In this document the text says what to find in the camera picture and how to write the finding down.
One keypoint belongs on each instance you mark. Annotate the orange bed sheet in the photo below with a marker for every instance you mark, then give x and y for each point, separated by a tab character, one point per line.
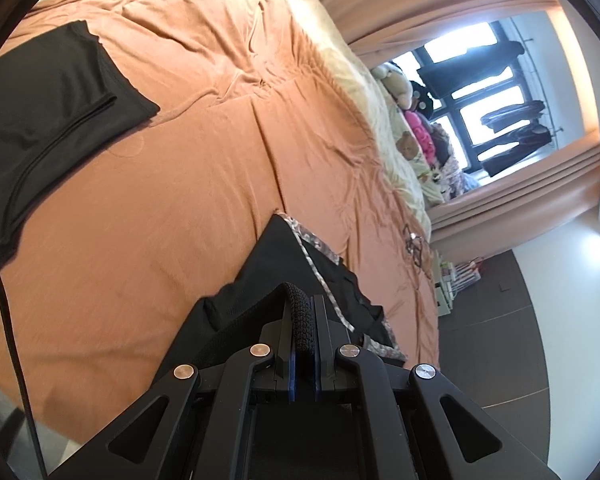
180	160

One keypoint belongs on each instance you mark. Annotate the peach curtain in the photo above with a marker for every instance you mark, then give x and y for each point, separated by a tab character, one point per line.
530	190
430	5

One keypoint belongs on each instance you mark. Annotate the floral patterned cloth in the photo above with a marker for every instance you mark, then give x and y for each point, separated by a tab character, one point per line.
452	170

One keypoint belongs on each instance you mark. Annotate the black plush toy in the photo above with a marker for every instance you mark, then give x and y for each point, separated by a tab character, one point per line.
422	100

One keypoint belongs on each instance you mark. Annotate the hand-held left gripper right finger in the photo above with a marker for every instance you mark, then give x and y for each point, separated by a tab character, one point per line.
325	360

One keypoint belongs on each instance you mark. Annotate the striped gift bag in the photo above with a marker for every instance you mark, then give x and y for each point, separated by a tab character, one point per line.
467	275

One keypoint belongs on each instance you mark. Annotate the beige plush toy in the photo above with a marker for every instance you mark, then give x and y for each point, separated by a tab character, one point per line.
390	80

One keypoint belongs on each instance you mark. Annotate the folded black garment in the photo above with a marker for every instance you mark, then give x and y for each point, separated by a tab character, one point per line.
40	110

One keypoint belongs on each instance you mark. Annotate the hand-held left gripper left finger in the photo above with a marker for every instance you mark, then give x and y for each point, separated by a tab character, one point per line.
282	360

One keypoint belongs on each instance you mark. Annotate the brown teddy bear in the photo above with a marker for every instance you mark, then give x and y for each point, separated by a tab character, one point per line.
408	145

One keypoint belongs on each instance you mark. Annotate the dark hanging garment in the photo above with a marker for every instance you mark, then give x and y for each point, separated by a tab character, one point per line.
525	147
500	55
512	114

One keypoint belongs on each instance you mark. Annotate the pink plush toy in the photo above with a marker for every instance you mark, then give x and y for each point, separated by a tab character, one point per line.
420	127

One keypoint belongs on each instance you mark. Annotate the black shorts with camouflage trim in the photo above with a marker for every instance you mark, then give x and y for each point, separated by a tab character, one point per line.
280	260

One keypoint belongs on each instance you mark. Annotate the window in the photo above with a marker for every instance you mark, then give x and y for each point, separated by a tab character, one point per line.
475	105

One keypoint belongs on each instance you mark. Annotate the white rack on floor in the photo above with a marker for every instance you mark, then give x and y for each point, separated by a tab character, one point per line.
442	295

